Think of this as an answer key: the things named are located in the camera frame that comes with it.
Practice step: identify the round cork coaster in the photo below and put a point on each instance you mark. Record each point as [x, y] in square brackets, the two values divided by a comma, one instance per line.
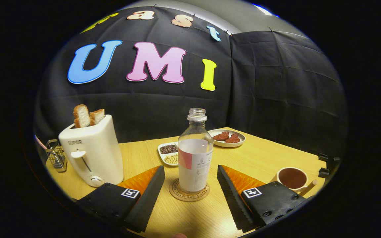
[190, 196]

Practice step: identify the black table clamp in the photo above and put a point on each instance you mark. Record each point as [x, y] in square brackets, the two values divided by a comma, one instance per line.
[323, 157]
[323, 172]

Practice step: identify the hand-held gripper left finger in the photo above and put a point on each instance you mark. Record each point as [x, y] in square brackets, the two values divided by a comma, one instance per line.
[149, 198]

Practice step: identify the round white plate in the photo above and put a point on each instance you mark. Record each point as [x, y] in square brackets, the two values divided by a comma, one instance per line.
[225, 144]

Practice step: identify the white toaster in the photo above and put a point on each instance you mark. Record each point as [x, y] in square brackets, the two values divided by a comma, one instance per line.
[98, 148]

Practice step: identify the red meat piece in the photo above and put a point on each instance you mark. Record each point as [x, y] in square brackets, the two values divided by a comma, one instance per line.
[232, 138]
[221, 136]

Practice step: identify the pink striped straw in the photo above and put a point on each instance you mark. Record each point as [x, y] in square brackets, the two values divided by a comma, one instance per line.
[41, 142]

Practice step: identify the clear plastic juice bottle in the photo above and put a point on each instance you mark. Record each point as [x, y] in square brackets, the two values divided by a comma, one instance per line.
[194, 165]

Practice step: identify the black backdrop cloth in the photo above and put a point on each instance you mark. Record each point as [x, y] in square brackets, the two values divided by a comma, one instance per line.
[276, 82]

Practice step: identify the white divided bean dish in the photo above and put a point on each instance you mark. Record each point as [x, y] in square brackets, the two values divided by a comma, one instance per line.
[169, 154]

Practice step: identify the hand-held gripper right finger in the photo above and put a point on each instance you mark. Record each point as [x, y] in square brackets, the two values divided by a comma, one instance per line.
[233, 198]

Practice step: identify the wooden table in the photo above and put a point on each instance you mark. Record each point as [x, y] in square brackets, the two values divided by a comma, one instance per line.
[243, 158]

